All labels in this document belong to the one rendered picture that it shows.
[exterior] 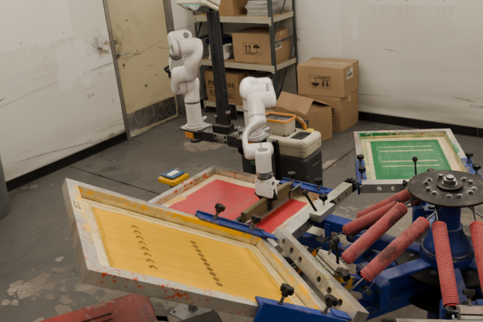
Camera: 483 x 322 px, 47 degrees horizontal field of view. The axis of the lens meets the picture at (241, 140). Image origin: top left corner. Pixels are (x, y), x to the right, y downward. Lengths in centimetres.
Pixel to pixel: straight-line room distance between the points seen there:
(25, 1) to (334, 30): 334
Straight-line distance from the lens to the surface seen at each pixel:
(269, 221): 265
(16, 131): 599
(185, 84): 333
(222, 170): 315
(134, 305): 199
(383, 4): 631
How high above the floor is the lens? 226
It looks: 21 degrees down
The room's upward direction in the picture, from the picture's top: 6 degrees counter-clockwise
